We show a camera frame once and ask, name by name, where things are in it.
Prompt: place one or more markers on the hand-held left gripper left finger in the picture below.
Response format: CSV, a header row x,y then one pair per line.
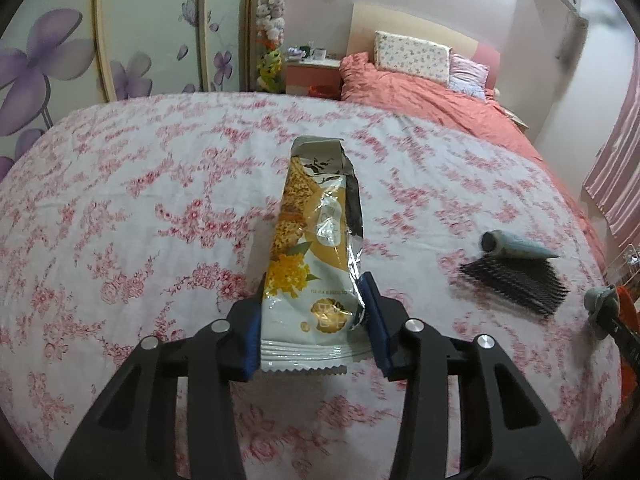
x,y
252,347

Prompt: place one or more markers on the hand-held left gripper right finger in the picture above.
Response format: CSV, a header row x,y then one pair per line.
x,y
372,320

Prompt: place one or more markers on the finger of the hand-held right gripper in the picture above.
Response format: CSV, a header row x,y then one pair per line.
x,y
625,332

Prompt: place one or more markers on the grey sock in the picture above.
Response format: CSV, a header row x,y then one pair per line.
x,y
600,302

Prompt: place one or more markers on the yellow snack wrapper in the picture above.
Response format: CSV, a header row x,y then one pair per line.
x,y
320,240

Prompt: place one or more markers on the black mesh pad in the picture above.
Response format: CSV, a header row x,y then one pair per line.
x,y
520,285

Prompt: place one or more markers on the grey-green tube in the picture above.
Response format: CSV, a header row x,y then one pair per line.
x,y
515,246

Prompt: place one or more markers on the floral tablecloth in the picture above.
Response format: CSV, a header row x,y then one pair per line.
x,y
150,235

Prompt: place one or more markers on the pink striped curtain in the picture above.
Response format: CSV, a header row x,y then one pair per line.
x,y
617,160

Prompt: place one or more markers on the pink duvet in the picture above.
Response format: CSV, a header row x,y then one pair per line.
x,y
440,110

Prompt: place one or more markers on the beige nightstand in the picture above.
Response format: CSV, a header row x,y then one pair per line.
x,y
515,119

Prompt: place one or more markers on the pink and white nightstand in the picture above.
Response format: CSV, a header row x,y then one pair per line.
x,y
312,75

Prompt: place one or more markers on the pink striped pillow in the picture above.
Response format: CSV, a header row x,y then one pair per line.
x,y
467,75

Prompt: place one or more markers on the floral pillow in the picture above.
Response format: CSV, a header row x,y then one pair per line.
x,y
410,55

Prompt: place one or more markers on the beige and pink headboard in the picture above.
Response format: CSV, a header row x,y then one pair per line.
x,y
415,22

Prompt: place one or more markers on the hanging plush toys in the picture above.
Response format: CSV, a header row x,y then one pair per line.
x,y
270,35

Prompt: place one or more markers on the wardrobe with purple flowers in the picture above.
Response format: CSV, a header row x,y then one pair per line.
x,y
100,35

